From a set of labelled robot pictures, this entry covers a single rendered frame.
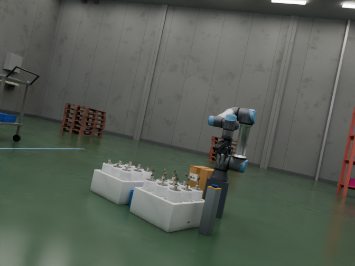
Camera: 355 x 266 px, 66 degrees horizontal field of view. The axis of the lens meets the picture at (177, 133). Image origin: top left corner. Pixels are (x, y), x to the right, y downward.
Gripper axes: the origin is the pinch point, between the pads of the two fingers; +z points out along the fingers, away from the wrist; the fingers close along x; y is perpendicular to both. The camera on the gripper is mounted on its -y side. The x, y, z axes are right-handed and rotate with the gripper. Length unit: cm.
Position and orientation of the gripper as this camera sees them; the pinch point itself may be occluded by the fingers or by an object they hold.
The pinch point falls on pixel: (218, 165)
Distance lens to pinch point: 186.9
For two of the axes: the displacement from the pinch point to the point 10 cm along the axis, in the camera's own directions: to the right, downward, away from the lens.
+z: -2.1, 9.8, -0.1
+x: -7.3, -1.5, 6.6
